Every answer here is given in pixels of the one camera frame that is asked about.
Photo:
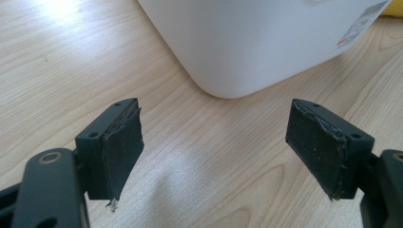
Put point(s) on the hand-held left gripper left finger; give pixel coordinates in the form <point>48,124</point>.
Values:
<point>109,152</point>

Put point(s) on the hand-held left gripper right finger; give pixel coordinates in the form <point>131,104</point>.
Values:
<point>320,148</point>

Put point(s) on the white plastic box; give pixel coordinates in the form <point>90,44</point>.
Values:
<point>259,44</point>

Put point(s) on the yellow object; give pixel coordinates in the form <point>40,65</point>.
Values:
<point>393,9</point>

